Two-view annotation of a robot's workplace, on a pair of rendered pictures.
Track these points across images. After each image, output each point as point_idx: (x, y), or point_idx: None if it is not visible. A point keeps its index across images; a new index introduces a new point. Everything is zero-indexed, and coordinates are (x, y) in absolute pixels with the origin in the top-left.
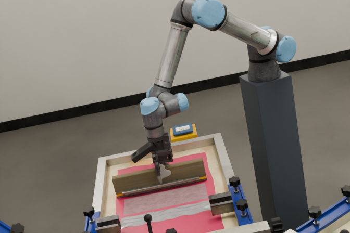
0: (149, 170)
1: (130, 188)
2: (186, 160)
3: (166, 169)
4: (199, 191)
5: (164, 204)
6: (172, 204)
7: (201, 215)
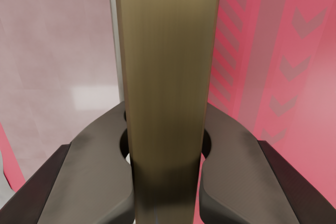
0: (137, 94)
1: None
2: (332, 175)
3: (135, 217)
4: None
5: (13, 83)
6: (11, 116)
7: None
